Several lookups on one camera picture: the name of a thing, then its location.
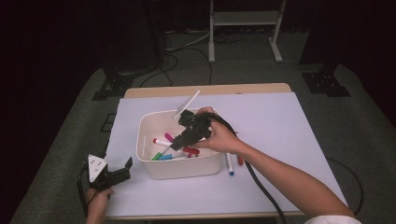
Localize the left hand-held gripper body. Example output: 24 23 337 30
87 154 113 191

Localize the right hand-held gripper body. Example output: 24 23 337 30
172 90 213 142

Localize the red marker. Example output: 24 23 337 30
152 138 201 158

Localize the light blue marker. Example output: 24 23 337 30
158 153 185 161

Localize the white plastic bin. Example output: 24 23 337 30
135 107 225 181

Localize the green marker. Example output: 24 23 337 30
151 148 171 161

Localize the person's right hand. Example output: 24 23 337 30
190 106 248 157

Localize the person's left hand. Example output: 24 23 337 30
85 188 116 217

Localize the wooden table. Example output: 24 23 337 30
104 82 348 221

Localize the floor socket plate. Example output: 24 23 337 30
100 113 117 133

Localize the black metal stand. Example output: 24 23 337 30
92 66 134 102
301 63 352 98

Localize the person's white shirt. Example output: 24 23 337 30
303 214 362 224

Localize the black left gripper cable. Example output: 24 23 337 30
76 163 94 217

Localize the black floor cable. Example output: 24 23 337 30
174 46 214 86
139 53 179 88

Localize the white floor cable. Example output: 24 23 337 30
165 31 210 52

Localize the white metal frame stand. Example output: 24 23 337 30
207 0 288 64

